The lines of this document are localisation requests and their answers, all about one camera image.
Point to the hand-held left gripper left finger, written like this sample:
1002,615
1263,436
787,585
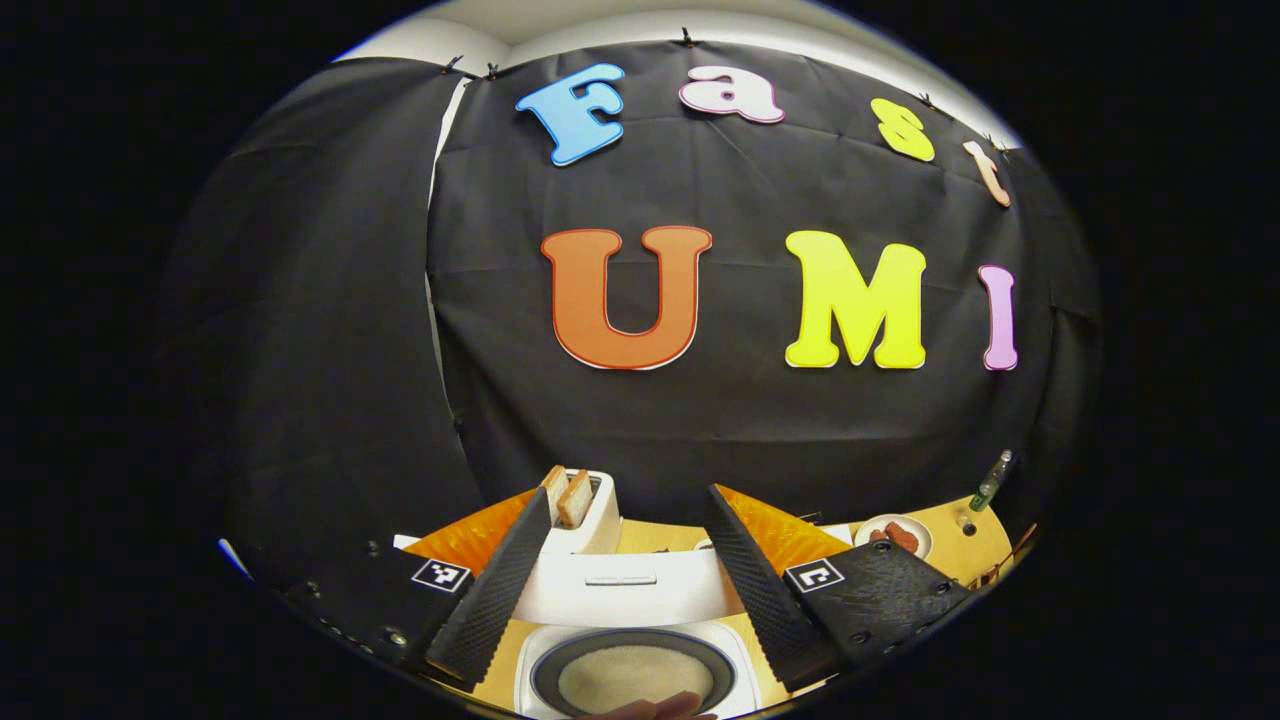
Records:
495,595

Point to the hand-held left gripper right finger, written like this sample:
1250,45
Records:
760,595

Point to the white rice cooker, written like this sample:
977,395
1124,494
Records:
620,600

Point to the white rice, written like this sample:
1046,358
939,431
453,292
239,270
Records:
630,675

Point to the brown toast slice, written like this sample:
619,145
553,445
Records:
576,498
554,492

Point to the white toaster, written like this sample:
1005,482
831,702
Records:
600,538

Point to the white round plate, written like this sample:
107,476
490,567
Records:
925,545

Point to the black backdrop cloth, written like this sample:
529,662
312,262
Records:
700,430

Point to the green plastic water bottle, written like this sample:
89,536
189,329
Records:
990,485

